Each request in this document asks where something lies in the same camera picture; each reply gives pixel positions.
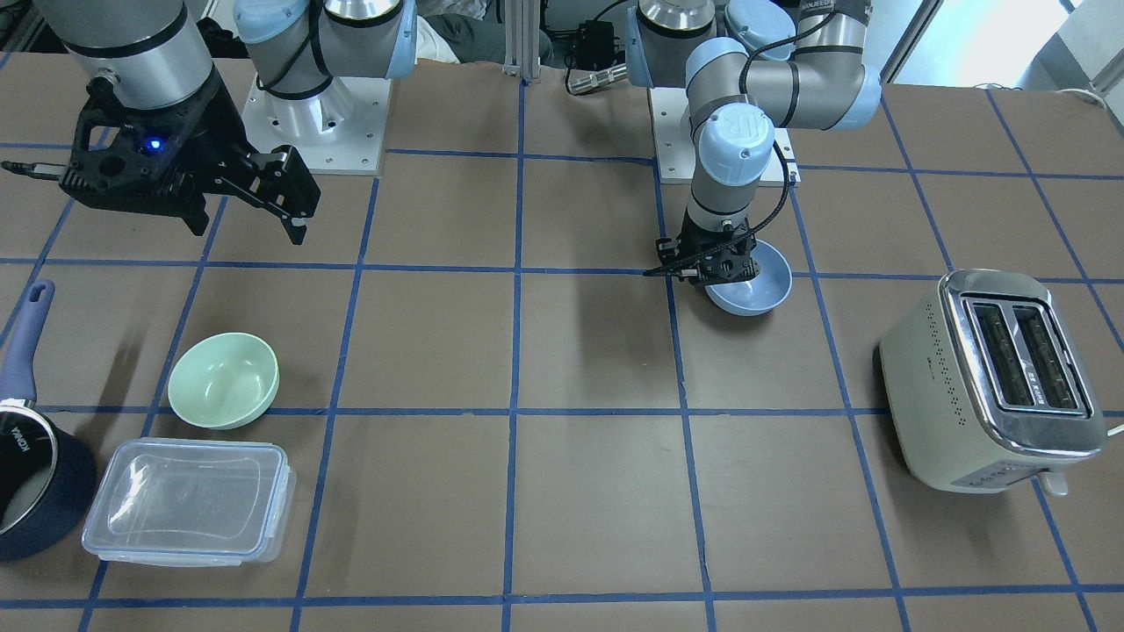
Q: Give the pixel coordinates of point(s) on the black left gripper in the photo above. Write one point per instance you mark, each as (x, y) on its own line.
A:
(747, 266)

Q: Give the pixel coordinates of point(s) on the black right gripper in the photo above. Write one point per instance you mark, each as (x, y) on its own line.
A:
(213, 123)

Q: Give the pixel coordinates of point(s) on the blue bowl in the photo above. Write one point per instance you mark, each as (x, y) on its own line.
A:
(763, 293)

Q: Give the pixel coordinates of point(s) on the green bowl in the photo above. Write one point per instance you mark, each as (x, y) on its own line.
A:
(224, 382)

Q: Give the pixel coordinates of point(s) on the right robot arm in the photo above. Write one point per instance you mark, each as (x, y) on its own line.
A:
(155, 52)

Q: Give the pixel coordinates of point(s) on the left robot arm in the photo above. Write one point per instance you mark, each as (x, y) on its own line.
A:
(747, 69)

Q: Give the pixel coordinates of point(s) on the cream toaster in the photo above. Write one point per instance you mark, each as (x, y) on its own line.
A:
(986, 387)

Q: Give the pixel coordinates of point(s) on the clear plastic food container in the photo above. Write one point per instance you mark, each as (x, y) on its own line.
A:
(191, 503)

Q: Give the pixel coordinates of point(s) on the dark blue saucepan with lid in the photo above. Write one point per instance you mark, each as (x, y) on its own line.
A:
(48, 477)

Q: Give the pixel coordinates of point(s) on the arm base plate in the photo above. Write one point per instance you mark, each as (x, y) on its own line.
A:
(675, 151)
(339, 132)

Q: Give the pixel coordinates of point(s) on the aluminium frame post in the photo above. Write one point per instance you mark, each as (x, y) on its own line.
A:
(520, 20)

